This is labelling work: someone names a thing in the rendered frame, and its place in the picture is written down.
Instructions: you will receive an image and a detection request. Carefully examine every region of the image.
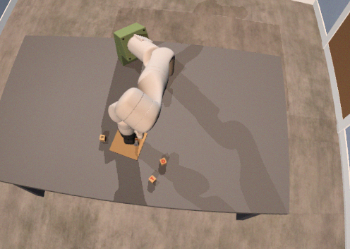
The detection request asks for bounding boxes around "orange square mat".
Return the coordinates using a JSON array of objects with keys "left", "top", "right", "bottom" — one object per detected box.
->
[{"left": 109, "top": 131, "right": 147, "bottom": 160}]

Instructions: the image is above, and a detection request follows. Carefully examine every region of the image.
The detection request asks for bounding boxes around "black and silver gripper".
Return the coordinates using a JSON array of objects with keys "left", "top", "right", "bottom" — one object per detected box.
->
[{"left": 118, "top": 127, "right": 144, "bottom": 146}]

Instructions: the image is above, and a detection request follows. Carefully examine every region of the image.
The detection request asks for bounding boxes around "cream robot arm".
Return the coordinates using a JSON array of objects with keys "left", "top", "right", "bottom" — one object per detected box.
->
[{"left": 108, "top": 34, "right": 175, "bottom": 133}]

